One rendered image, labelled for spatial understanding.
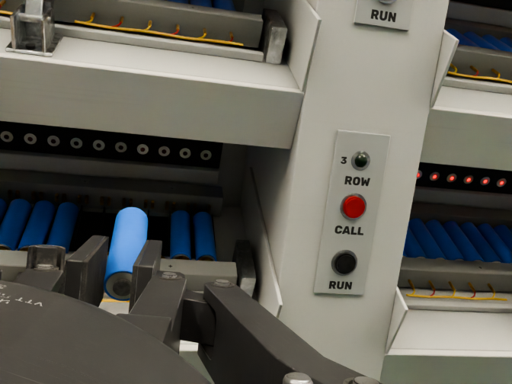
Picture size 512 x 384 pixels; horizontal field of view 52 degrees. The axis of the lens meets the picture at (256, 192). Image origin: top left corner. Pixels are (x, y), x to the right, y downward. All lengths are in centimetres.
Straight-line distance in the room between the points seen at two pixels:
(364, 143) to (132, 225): 18
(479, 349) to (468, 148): 17
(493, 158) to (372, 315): 15
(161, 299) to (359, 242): 26
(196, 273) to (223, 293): 26
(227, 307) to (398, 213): 27
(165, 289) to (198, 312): 2
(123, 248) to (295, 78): 19
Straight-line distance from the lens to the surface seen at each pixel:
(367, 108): 39
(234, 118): 37
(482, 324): 52
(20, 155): 54
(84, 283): 20
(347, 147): 38
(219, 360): 16
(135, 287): 19
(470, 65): 50
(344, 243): 40
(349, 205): 39
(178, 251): 46
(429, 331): 49
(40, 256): 19
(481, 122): 43
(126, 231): 28
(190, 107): 37
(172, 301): 16
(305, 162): 38
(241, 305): 16
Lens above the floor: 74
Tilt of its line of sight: 11 degrees down
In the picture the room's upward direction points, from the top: 7 degrees clockwise
